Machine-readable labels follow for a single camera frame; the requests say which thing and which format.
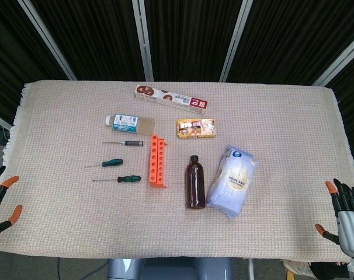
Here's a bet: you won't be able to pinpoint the yellow curry box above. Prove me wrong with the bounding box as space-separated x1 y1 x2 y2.
176 118 216 139

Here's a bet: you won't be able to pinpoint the long white red box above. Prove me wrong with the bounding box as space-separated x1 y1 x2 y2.
134 84 209 115

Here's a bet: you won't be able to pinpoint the brown plastic bottle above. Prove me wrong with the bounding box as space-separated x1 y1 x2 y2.
185 155 206 209

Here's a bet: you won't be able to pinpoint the beige waffle tablecloth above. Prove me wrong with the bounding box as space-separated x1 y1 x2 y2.
0 80 354 265

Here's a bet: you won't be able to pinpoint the plastic bottle blue label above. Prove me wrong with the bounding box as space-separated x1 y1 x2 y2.
105 113 157 135

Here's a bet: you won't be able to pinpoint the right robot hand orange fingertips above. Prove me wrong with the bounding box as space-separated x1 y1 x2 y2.
315 178 354 258

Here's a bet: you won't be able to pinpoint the orange screwdriver rack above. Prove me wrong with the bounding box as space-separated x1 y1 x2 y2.
149 134 169 190

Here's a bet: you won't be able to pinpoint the patterned beige sneaker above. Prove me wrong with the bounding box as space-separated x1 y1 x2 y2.
283 260 315 279

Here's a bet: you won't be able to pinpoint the black metal precision screwdriver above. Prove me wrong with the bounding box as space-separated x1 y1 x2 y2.
102 140 145 147

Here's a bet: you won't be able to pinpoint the grey robot torso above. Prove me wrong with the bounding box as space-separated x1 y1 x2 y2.
106 258 233 280

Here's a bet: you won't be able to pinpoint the pale blue paper bag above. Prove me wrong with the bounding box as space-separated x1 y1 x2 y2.
206 143 259 219

